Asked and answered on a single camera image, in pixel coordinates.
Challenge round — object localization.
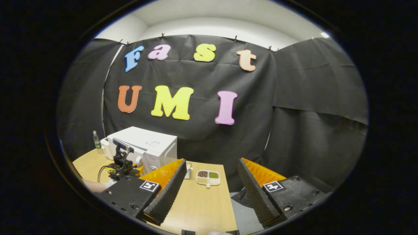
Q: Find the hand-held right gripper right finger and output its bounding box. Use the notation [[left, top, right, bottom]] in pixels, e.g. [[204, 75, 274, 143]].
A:
[[237, 158, 329, 227]]

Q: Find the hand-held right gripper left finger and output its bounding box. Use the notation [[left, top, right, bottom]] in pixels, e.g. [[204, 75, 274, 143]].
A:
[[100, 159, 187, 226]]

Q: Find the white microwave oven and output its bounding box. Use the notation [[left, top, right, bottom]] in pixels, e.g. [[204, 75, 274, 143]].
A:
[[107, 126, 178, 175]]

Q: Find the white container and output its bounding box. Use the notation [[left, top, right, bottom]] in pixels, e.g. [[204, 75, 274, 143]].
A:
[[101, 138, 114, 160]]

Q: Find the clear plastic bottle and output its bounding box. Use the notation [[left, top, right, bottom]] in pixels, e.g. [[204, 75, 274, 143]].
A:
[[93, 131, 103, 154]]

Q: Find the white divided dish with beans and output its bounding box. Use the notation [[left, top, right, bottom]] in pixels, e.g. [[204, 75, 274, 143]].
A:
[[196, 170, 221, 189]]

